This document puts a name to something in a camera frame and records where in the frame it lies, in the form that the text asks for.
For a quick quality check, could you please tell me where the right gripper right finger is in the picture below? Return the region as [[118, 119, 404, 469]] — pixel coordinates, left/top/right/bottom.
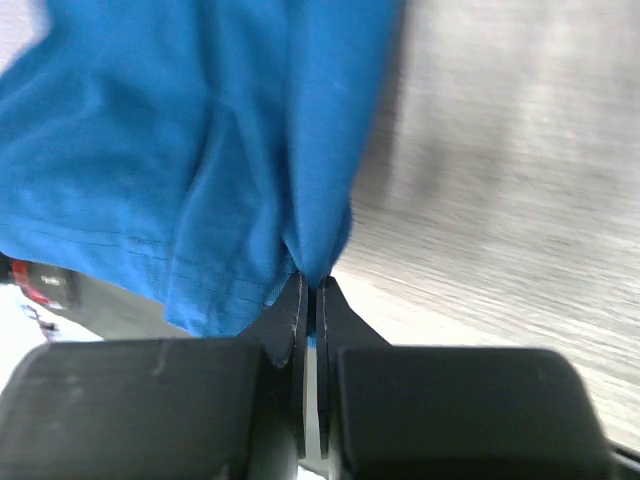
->
[[315, 278, 614, 479]]

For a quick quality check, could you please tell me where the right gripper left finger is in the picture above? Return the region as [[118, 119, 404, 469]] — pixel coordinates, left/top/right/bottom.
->
[[1, 274, 308, 479]]

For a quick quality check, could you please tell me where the blue t shirt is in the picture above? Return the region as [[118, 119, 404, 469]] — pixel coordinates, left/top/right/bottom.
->
[[1, 1, 403, 336]]

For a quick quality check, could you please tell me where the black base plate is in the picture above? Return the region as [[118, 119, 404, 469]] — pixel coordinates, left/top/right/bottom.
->
[[1, 255, 189, 340]]

